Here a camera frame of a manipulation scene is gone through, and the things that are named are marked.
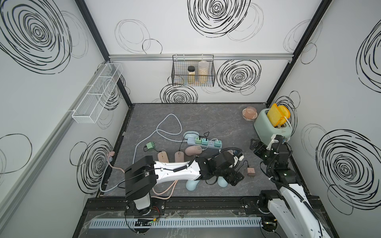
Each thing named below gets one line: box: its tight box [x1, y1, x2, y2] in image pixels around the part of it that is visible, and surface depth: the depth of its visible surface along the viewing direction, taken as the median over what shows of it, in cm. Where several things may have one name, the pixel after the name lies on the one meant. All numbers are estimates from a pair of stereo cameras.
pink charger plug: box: [247, 167, 256, 179], surface depth 85 cm
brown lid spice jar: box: [187, 65, 195, 87], surface depth 87 cm
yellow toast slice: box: [266, 103, 291, 128], surface depth 89 cm
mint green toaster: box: [254, 108, 293, 144], surface depth 90 cm
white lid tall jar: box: [197, 60, 210, 84], surface depth 87 cm
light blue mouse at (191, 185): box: [185, 179, 200, 191], surface depth 82 cm
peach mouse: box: [157, 150, 170, 163], surface depth 91 cm
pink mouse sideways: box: [184, 145, 203, 156], surface depth 95 cm
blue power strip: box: [187, 136, 223, 150], surface depth 95 cm
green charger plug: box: [145, 141, 157, 150], surface depth 96 cm
